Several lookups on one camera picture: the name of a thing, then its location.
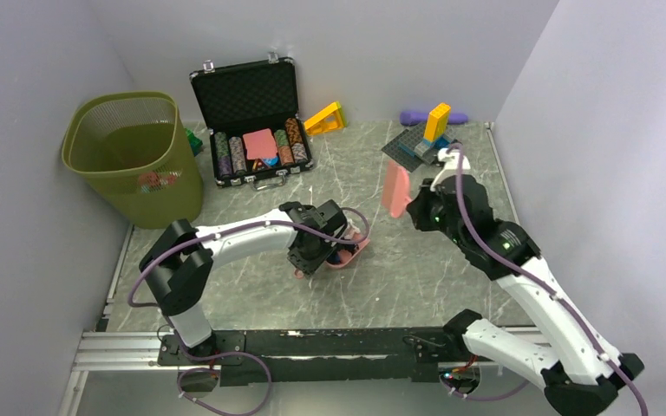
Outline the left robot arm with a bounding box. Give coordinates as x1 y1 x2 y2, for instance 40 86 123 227
139 200 349 364

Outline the pink hand brush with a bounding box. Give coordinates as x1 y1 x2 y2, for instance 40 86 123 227
381 160 411 218

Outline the yellow triangular toy block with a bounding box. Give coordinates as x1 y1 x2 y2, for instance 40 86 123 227
304 101 347 136

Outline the green toy behind bin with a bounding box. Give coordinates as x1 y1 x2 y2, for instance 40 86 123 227
186 128 204 156

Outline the magenta paper scrap right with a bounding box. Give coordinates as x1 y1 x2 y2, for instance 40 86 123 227
137 171 182 193

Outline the pink plastic dustpan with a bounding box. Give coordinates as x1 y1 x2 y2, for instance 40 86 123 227
289 224 370 279

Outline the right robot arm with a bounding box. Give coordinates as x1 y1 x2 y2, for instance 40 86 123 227
406 174 644 415

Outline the yellow tall building brick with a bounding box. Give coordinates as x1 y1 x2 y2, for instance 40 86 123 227
422 102 451 143

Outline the pink card in case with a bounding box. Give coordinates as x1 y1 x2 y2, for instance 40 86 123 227
242 128 278 160

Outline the grey building brick assembly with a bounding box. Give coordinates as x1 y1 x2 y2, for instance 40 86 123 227
382 123 456 172

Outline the purple cylinder toy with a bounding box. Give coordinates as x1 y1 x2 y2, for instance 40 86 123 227
399 110 469 127

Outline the green mesh waste bin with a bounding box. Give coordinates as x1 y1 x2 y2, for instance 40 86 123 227
62 91 204 229

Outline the black poker chip case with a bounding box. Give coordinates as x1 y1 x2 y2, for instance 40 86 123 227
189 52 315 191

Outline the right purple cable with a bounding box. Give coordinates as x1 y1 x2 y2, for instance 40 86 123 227
439 143 651 416

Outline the black mounting base bar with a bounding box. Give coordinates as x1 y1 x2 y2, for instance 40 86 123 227
157 327 472 387

